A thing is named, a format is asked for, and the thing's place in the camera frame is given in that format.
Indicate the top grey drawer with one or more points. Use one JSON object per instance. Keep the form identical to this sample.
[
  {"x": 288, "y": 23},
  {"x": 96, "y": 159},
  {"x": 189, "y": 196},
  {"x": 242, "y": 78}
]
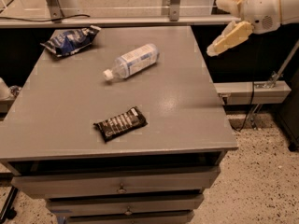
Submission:
[{"x": 114, "y": 183}]

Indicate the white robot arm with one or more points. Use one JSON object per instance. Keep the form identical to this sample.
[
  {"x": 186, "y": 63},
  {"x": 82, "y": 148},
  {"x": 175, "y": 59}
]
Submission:
[{"x": 289, "y": 12}]

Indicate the grey drawer cabinet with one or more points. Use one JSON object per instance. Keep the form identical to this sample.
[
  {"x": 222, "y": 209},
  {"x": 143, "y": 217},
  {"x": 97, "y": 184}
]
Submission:
[{"x": 49, "y": 129}]

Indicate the black stand leg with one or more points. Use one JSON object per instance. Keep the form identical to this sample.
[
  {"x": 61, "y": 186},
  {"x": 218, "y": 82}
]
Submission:
[{"x": 7, "y": 199}]

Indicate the grey drawer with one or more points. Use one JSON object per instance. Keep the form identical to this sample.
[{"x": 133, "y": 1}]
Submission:
[
  {"x": 125, "y": 205},
  {"x": 114, "y": 183},
  {"x": 177, "y": 217}
]

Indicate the clear plastic water bottle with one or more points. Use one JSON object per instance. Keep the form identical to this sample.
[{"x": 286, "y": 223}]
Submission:
[{"x": 132, "y": 62}]

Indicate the white object at left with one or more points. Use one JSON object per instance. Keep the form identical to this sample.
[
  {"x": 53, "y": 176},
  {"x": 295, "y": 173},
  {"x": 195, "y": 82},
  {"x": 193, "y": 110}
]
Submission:
[{"x": 4, "y": 90}]

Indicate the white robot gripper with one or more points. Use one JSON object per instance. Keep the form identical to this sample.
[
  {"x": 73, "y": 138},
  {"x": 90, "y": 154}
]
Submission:
[{"x": 263, "y": 10}]

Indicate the black candy bar pack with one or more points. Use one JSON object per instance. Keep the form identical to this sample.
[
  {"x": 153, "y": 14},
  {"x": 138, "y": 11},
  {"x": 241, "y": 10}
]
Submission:
[{"x": 121, "y": 124}]

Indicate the middle grey drawer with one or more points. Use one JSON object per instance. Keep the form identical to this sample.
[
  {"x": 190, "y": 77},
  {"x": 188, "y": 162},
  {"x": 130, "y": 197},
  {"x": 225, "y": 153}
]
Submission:
[{"x": 125, "y": 205}]

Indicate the blue chip bag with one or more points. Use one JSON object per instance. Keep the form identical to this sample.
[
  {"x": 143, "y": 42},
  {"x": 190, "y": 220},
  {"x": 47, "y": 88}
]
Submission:
[{"x": 71, "y": 41}]

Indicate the bottom grey drawer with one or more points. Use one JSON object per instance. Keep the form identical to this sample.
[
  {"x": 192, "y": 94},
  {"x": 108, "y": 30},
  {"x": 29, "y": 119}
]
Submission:
[{"x": 177, "y": 217}]

